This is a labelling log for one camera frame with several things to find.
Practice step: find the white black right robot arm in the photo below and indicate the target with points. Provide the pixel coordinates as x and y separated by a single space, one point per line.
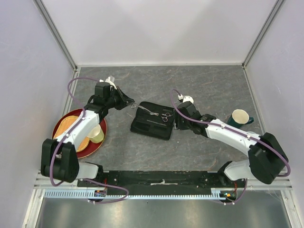
265 156

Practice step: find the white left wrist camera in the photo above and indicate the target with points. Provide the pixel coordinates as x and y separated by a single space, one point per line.
109 80

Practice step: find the slotted cable duct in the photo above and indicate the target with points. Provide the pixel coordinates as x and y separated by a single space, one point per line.
102 194

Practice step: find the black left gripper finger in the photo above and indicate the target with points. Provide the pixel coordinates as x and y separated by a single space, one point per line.
123 96
127 102

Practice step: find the silver scissors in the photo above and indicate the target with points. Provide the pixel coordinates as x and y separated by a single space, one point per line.
162 119
135 105

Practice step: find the cream yellow cup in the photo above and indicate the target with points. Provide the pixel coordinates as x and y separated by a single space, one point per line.
96 135

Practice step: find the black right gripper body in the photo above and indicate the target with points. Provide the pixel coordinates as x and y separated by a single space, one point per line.
181 123

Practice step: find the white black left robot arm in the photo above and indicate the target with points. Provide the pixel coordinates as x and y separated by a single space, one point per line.
59 160

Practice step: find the black zippered tool case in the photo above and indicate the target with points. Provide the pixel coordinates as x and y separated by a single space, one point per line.
140 125

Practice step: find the round red tray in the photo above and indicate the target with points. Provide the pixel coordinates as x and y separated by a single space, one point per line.
92 147

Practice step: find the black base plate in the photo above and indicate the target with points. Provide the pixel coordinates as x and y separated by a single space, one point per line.
168 182

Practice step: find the dark green mug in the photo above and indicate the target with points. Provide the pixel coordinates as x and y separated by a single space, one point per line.
239 118

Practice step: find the woven bamboo mat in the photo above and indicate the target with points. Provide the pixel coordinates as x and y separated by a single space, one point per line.
64 125

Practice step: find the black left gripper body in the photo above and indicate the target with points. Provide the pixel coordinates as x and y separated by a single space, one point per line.
118 101

